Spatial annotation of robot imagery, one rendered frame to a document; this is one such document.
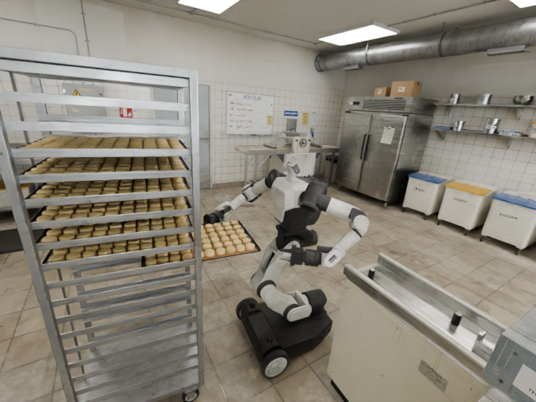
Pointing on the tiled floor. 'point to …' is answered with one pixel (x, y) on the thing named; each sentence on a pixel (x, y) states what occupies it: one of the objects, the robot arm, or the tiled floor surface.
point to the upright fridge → (415, 116)
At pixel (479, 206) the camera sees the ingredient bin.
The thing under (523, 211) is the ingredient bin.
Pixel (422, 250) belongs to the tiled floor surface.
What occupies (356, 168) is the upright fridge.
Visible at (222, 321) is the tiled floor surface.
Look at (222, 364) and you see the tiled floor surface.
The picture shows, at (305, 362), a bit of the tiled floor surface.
